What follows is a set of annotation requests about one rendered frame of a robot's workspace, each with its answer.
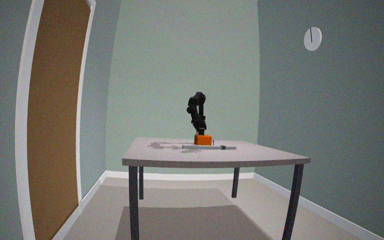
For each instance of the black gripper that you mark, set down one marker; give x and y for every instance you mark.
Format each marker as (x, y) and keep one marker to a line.
(196, 122)

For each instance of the grey aluminum slotted rail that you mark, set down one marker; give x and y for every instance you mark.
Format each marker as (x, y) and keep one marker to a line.
(209, 147)

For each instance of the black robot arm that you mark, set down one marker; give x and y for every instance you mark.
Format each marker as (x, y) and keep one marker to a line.
(198, 100)

